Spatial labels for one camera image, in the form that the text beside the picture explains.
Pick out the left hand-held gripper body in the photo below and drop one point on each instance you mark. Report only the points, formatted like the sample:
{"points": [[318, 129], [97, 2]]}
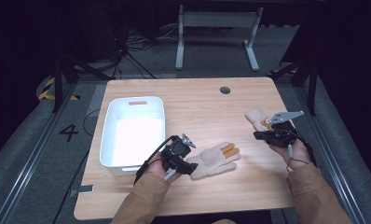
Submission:
{"points": [[178, 151]]}

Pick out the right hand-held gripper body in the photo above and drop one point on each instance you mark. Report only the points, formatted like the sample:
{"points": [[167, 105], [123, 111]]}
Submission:
{"points": [[283, 130]]}

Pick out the beige glove with orange fingers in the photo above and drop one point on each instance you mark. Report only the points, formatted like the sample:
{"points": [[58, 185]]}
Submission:
{"points": [[211, 160], [255, 116]]}

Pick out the white plastic bin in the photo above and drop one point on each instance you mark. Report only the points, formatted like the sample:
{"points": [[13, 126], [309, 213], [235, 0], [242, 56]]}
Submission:
{"points": [[134, 140]]}

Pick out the person's left hand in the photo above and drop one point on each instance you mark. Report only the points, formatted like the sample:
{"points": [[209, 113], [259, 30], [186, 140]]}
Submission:
{"points": [[157, 169]]}

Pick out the person's right hand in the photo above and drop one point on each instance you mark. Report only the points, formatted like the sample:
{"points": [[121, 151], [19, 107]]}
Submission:
{"points": [[297, 155]]}

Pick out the round black table grommet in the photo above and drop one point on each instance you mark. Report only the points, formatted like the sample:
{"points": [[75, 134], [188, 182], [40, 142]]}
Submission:
{"points": [[225, 90]]}

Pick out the black metal stand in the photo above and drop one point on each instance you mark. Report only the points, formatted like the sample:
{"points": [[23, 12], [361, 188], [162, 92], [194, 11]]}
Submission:
{"points": [[65, 71], [305, 74]]}

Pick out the yellow black hazard tape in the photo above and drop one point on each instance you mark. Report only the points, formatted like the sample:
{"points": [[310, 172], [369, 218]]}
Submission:
{"points": [[47, 88]]}

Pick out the grey metal table bracket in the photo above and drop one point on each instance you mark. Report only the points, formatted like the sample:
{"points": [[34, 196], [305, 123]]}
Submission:
{"points": [[84, 189]]}

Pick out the white metal desk frame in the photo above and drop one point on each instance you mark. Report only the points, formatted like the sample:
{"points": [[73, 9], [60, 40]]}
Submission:
{"points": [[217, 19]]}

